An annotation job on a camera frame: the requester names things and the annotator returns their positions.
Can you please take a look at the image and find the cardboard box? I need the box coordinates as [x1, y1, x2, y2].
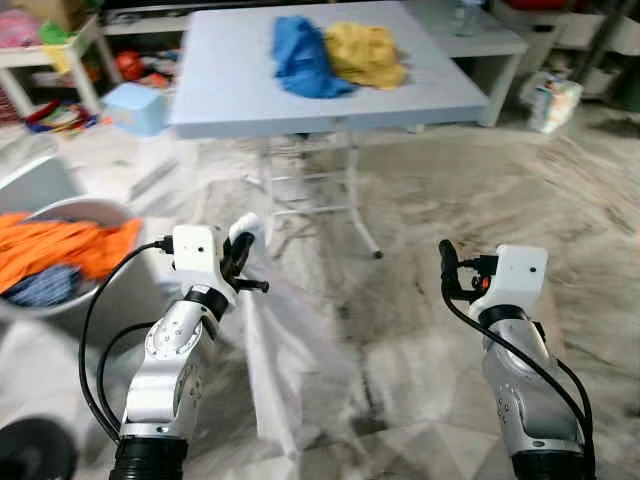
[20, 0, 91, 26]

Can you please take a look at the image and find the clear plastic jar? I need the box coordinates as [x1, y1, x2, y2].
[450, 0, 483, 26]

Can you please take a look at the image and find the pink backpack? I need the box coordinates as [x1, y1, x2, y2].
[0, 8, 41, 49]

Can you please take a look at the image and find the colourful toy ring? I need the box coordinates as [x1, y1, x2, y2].
[25, 98, 101, 136]

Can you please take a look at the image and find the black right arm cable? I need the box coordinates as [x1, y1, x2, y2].
[440, 285, 596, 471]

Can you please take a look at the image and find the light blue plastic box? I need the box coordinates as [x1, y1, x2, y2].
[100, 82, 171, 137]

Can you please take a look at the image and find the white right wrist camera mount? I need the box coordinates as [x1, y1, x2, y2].
[468, 243, 549, 321]

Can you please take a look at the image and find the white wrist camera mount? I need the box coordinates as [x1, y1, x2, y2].
[170, 224, 226, 301]
[468, 243, 549, 321]

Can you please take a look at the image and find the green toy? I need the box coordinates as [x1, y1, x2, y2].
[40, 20, 81, 46]

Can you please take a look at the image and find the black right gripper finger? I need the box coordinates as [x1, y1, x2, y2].
[438, 240, 461, 299]

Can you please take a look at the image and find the small white plastic table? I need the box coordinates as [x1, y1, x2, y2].
[405, 0, 529, 128]

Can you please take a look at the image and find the yellow crumpled cloth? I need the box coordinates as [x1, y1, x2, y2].
[323, 20, 409, 91]

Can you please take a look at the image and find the grey laundry basket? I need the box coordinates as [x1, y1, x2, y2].
[0, 196, 171, 323]

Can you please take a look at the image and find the orange ball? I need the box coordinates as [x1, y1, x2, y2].
[115, 50, 143, 81]

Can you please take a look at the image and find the orange garment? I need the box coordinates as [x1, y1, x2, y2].
[0, 212, 144, 296]

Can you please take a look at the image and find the white printed package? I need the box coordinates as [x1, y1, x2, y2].
[520, 75, 584, 134]

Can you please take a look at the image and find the blue denim garment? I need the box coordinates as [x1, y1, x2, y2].
[5, 262, 86, 309]

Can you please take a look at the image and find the blue cloth garment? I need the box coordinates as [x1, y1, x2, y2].
[272, 15, 359, 100]

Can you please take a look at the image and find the white bin storage shelf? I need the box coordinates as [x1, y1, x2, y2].
[560, 0, 640, 101]

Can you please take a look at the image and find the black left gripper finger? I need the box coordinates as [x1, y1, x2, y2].
[228, 232, 257, 281]

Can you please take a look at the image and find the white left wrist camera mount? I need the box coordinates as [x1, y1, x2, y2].
[170, 224, 226, 301]

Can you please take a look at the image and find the white toy shelf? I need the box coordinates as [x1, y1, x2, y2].
[0, 15, 109, 116]

